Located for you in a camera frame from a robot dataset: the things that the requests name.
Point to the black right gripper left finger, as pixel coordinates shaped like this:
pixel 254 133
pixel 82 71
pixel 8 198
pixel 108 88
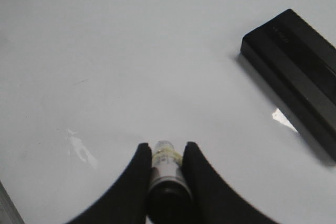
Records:
pixel 124 201

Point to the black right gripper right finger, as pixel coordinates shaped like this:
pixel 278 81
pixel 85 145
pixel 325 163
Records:
pixel 215 201

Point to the white black whiteboard marker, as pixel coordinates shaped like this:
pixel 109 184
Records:
pixel 169 198

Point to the black whiteboard eraser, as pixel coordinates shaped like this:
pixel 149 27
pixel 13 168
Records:
pixel 299 65

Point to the white whiteboard with aluminium frame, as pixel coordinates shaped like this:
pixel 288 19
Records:
pixel 83 82

